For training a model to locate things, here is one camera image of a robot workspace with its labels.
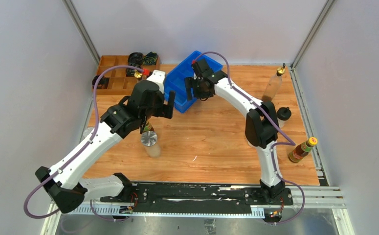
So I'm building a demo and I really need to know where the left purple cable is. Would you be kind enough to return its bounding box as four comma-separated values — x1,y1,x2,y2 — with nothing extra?
23,65,151,220

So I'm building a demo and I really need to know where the tall oil bottle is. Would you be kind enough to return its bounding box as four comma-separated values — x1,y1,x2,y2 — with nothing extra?
261,63,286,102
134,70,144,81

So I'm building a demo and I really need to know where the right yellow cap sauce bottle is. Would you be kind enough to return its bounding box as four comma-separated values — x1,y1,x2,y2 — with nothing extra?
288,137,318,163

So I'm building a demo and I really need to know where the black roll left compartment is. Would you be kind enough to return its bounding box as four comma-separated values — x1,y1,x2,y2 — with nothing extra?
91,75,110,89

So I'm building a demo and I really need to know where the left yellow cap sauce bottle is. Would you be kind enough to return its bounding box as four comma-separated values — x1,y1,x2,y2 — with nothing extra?
143,121,154,133

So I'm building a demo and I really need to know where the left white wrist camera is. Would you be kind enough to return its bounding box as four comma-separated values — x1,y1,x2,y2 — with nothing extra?
146,70,166,94

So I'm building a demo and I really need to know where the far left silver jar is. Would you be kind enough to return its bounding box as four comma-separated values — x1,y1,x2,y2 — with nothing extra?
82,127,94,139

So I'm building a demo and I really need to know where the silver lid spice jar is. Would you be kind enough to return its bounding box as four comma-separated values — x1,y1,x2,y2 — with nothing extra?
140,131,161,158

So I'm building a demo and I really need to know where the wooden compartment tray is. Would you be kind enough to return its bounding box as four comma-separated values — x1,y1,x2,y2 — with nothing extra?
96,52,160,95

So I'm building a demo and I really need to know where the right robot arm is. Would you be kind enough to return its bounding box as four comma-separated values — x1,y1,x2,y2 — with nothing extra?
185,59,285,205

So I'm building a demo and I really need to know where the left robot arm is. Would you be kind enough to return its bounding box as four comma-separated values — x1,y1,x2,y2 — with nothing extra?
35,80,176,213

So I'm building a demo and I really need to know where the blue plastic divided bin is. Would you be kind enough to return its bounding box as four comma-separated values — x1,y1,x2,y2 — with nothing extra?
164,50,206,113

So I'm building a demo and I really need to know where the yellow cap sauce bottle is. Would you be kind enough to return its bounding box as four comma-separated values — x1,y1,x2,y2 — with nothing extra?
143,121,154,133
288,137,318,163

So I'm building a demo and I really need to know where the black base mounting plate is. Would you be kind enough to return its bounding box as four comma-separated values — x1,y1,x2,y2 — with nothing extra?
100,182,293,216

